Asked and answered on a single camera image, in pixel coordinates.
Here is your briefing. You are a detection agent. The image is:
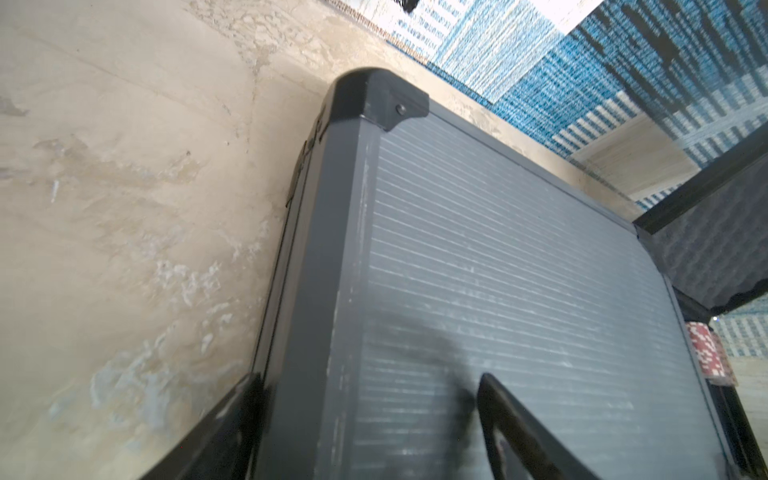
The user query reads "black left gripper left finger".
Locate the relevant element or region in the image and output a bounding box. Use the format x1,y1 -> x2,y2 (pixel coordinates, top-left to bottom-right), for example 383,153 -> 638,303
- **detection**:
142,373 -> 263,480

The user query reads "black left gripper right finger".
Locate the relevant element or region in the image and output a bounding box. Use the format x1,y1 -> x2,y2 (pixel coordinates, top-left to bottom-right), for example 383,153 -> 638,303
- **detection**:
476,373 -> 597,479

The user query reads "grey poker set case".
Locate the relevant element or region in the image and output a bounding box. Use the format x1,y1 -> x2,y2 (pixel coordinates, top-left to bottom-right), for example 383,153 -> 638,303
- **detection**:
252,68 -> 730,479

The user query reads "black poker set case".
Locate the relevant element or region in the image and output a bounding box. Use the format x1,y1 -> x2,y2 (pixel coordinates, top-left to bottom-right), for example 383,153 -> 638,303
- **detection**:
633,122 -> 768,480

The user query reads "red poker chip stack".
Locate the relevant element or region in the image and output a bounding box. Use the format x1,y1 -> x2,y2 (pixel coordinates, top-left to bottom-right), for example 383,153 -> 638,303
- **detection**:
686,322 -> 738,387

